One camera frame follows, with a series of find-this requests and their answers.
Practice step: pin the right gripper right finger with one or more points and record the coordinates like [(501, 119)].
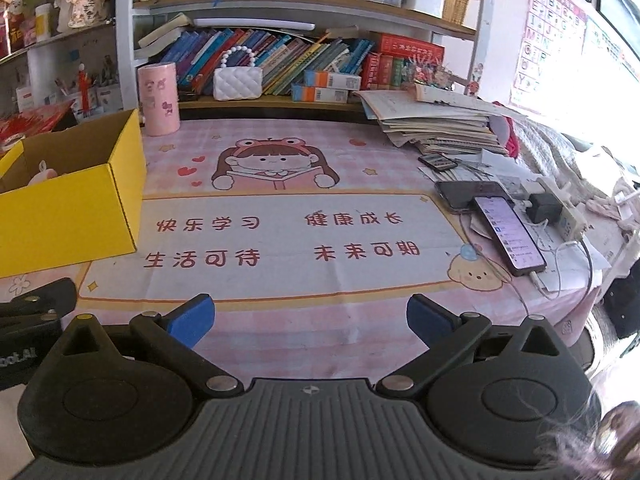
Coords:
[(450, 339)]

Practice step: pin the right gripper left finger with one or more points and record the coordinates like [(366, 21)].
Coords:
[(168, 340)]

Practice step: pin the pink plush pig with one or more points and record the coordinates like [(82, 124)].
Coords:
[(44, 173)]

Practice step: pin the smartphone with lit screen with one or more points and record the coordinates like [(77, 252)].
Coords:
[(515, 245)]

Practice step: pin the yellow cardboard box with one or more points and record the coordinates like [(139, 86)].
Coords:
[(90, 211)]

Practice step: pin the dark smartphone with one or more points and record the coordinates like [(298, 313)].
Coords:
[(458, 196)]

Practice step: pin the black charger plug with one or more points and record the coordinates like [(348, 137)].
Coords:
[(544, 207)]

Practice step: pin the white power strip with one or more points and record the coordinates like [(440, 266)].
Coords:
[(571, 224)]

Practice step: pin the pink checkered tablecloth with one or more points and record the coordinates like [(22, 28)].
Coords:
[(309, 281)]

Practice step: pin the black calculator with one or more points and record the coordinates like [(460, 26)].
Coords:
[(437, 162)]

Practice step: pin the red paper sheet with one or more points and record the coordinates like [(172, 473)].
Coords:
[(46, 118)]

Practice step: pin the stack of papers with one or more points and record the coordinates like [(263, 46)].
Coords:
[(438, 121)]

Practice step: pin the pink cylinder container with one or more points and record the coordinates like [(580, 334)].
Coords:
[(158, 96)]

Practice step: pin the white quilted pearl handbag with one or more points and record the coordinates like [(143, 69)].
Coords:
[(236, 83)]

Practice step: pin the orange white box lower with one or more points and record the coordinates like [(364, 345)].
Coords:
[(318, 95)]

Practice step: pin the orange white box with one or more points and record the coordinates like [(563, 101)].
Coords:
[(318, 95), (331, 80)]

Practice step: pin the orange white box upper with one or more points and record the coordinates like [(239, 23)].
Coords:
[(331, 80)]

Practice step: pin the red thick dictionary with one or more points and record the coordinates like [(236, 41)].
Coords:
[(388, 66)]

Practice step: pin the white bookshelf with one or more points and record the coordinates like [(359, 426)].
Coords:
[(316, 19)]

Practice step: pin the red gift bag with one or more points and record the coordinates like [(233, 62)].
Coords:
[(14, 17)]

